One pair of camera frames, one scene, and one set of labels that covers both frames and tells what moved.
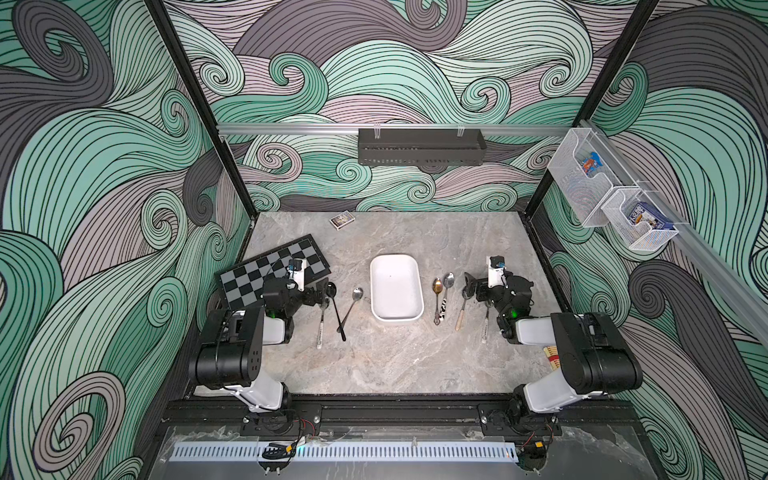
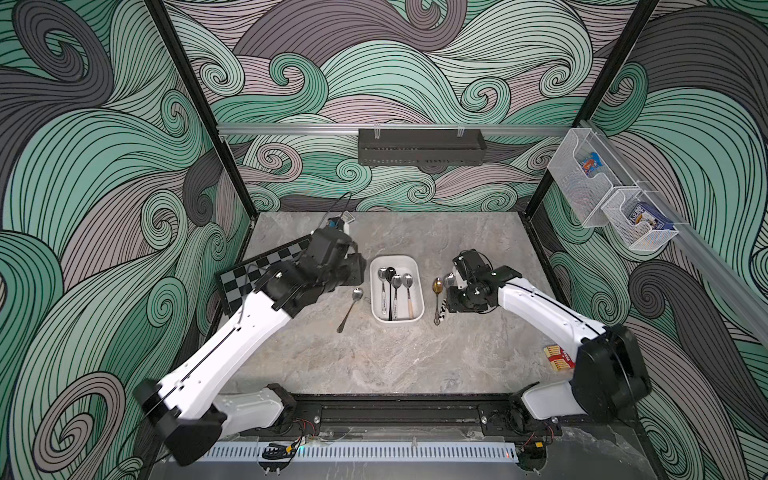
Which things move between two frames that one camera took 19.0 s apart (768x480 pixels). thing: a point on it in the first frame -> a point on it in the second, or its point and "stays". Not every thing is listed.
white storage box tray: x=396 y=290 stays
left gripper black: x=318 y=293 -> x=353 y=268
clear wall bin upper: x=586 y=171 stays
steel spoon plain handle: x=356 y=295 stays
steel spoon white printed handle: x=323 y=304 -> x=382 y=274
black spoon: x=331 y=290 -> x=390 y=273
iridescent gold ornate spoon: x=437 y=288 stays
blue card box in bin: x=645 y=213 stays
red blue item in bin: x=592 y=163 stays
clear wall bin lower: x=636 y=219 stays
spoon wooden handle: x=466 y=294 -> x=407 y=281
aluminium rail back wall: x=301 y=129 stays
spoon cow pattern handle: x=448 y=281 stays
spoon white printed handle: x=487 y=305 -> x=396 y=282
